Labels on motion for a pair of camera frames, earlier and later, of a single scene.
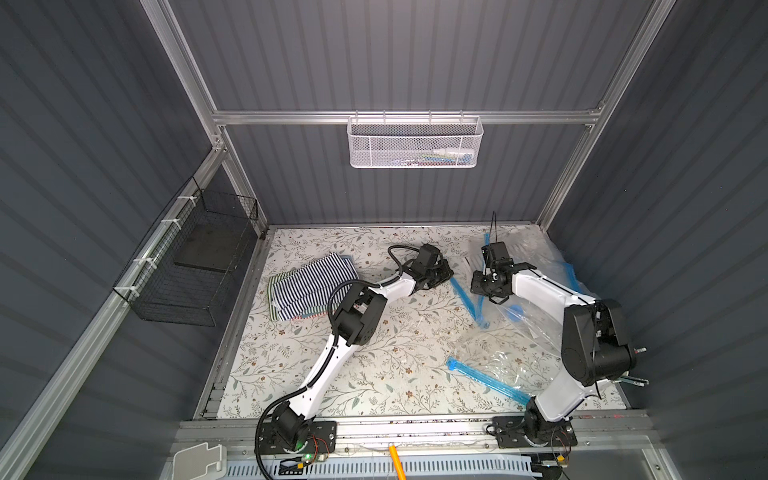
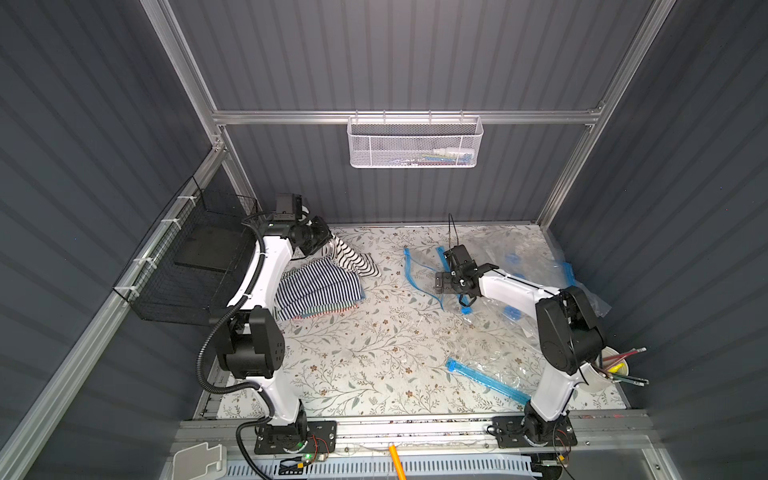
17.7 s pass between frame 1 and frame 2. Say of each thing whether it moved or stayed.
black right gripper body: moved
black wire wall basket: stayed
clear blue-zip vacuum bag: stayed
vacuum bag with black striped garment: moved
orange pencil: stayed
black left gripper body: moved
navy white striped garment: stayed
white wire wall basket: stayed
